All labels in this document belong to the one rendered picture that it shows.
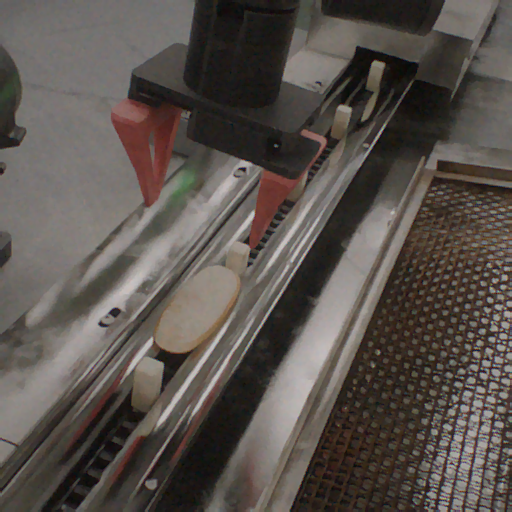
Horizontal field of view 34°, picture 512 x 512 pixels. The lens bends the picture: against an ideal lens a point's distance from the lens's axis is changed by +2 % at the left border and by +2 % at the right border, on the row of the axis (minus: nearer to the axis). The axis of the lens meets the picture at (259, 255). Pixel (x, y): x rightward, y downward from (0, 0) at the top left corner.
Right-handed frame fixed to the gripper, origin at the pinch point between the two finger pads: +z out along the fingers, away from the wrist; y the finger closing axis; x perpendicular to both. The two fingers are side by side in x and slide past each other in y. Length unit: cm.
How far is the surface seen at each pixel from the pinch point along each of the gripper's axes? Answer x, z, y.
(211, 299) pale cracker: 2.0, 4.9, -2.3
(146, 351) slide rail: 7.7, 6.0, -0.6
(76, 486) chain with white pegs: 17.5, 7.2, -1.8
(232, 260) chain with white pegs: -2.7, 4.7, -1.9
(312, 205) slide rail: -15.4, 5.6, -4.2
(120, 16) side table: -49, 10, 31
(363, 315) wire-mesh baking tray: 2.1, 1.3, -12.1
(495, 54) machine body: -75, 8, -13
